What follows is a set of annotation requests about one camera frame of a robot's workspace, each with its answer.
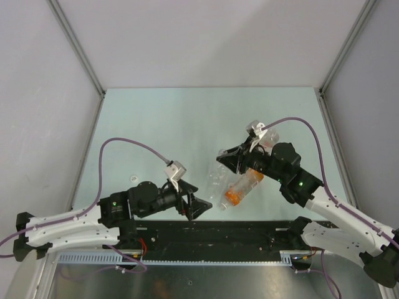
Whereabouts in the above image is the clear unlabelled plastic bottle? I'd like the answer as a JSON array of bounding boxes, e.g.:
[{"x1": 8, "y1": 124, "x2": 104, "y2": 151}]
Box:
[{"x1": 206, "y1": 161, "x2": 231, "y2": 201}]

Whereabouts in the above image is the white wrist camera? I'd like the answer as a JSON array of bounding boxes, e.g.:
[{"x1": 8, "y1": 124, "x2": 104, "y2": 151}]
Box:
[
  {"x1": 164, "y1": 161, "x2": 186, "y2": 192},
  {"x1": 246, "y1": 120, "x2": 267, "y2": 152}
]

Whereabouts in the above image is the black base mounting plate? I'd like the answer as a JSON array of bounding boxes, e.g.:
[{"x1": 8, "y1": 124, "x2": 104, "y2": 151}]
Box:
[{"x1": 115, "y1": 217, "x2": 318, "y2": 257}]

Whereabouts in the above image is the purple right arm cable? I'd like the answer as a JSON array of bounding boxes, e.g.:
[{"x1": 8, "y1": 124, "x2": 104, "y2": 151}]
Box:
[{"x1": 264, "y1": 116, "x2": 399, "y2": 297}]

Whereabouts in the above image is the aluminium frame post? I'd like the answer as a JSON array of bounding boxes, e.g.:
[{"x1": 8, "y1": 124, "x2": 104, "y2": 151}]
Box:
[
  {"x1": 46, "y1": 0, "x2": 105, "y2": 96},
  {"x1": 319, "y1": 0, "x2": 380, "y2": 94}
]

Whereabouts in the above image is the grey slotted cable duct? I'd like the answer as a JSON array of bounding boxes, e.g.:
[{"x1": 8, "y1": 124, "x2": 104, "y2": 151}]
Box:
[{"x1": 57, "y1": 251, "x2": 292, "y2": 266}]

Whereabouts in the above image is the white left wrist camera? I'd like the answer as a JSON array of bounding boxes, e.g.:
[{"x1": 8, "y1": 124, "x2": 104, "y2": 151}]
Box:
[{"x1": 164, "y1": 161, "x2": 186, "y2": 192}]

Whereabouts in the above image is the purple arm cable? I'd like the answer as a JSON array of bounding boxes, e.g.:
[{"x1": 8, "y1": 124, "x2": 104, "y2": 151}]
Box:
[
  {"x1": 264, "y1": 116, "x2": 399, "y2": 297},
  {"x1": 0, "y1": 138, "x2": 171, "y2": 274}
]

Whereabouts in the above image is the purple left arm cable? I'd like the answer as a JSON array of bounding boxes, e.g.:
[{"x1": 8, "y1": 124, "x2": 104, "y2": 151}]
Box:
[{"x1": 0, "y1": 138, "x2": 171, "y2": 274}]

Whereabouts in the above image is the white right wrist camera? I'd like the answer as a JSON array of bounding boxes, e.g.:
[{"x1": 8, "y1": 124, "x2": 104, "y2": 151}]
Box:
[{"x1": 246, "y1": 120, "x2": 267, "y2": 152}]

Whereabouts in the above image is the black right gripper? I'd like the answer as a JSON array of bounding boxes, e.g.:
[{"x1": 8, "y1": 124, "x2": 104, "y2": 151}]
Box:
[{"x1": 218, "y1": 136, "x2": 286, "y2": 183}]

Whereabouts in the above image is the right aluminium frame post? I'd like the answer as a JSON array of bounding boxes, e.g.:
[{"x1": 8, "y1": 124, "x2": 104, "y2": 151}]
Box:
[{"x1": 319, "y1": 0, "x2": 380, "y2": 94}]

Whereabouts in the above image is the left aluminium frame post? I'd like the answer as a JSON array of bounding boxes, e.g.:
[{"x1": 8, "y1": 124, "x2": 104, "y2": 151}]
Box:
[{"x1": 46, "y1": 0, "x2": 105, "y2": 96}]

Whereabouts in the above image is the orange label tea bottle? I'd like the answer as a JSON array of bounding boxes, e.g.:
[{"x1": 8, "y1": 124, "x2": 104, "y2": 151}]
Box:
[{"x1": 219, "y1": 169, "x2": 264, "y2": 211}]

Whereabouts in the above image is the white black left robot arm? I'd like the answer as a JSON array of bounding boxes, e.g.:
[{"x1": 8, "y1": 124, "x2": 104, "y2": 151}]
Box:
[{"x1": 12, "y1": 180, "x2": 213, "y2": 262}]

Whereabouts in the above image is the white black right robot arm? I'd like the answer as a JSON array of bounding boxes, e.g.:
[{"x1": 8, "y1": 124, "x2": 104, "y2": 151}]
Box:
[{"x1": 216, "y1": 142, "x2": 398, "y2": 288}]

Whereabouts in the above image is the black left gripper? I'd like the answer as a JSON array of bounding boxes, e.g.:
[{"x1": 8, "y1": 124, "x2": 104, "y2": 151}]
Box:
[{"x1": 138, "y1": 179, "x2": 211, "y2": 221}]

